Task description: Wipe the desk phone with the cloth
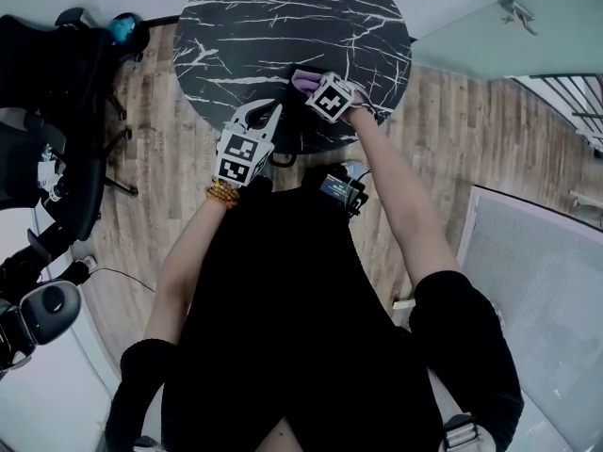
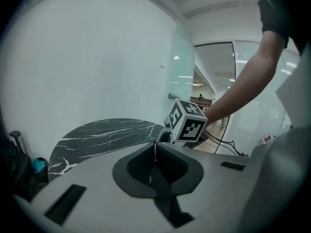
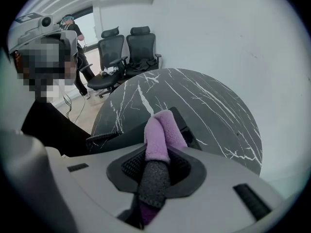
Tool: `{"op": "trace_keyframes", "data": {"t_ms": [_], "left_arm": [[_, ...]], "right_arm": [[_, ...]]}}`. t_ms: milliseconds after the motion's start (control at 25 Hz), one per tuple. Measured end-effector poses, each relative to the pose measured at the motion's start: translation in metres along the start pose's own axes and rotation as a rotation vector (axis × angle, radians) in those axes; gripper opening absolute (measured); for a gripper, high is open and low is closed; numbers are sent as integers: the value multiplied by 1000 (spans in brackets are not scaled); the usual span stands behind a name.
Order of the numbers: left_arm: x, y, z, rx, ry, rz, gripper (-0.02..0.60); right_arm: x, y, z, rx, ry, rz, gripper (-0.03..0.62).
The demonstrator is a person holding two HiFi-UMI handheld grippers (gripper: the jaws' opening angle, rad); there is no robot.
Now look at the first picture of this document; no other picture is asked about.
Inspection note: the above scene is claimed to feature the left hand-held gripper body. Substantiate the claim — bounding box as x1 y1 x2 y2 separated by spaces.
214 123 275 187

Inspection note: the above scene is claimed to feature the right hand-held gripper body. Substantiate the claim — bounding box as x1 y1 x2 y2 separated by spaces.
304 72 355 124

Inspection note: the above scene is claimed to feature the purple cloth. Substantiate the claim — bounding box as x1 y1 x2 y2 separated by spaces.
290 71 324 95

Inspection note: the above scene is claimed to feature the person's right forearm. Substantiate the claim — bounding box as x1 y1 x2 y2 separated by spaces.
338 105 461 286

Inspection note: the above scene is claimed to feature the person's left forearm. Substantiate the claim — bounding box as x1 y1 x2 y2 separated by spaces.
143 200 236 346

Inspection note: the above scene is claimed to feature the black battery pack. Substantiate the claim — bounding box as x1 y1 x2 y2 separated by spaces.
318 167 371 217

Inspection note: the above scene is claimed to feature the teal round object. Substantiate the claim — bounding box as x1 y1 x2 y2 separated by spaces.
106 12 138 47

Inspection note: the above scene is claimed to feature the person's black clothing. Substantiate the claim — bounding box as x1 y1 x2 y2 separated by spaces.
104 171 525 452

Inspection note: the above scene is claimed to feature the white black device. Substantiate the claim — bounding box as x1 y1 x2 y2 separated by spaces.
37 143 67 204

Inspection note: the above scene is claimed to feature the frosted glass door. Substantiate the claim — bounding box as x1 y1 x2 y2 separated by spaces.
412 0 603 82

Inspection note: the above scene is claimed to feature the black office chair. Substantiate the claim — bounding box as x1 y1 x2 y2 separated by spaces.
0 108 140 263
0 7 152 121

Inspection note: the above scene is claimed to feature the black railing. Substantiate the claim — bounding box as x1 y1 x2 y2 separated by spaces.
511 73 603 148

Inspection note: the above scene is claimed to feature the grey black machine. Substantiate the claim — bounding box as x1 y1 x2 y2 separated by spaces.
0 280 82 371

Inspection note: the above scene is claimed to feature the white-framed frosted glass panel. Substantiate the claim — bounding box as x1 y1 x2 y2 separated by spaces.
454 185 603 452

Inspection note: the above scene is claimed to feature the brown bead bracelet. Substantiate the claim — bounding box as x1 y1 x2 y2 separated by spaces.
205 179 240 211

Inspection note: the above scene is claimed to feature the black floor cable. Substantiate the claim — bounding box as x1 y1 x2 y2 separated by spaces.
84 266 156 294

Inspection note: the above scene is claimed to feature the metal door handle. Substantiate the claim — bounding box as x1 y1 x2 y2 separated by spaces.
497 0 539 36

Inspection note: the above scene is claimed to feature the grey strap buckle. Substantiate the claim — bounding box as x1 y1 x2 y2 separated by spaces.
134 434 166 452
442 412 480 452

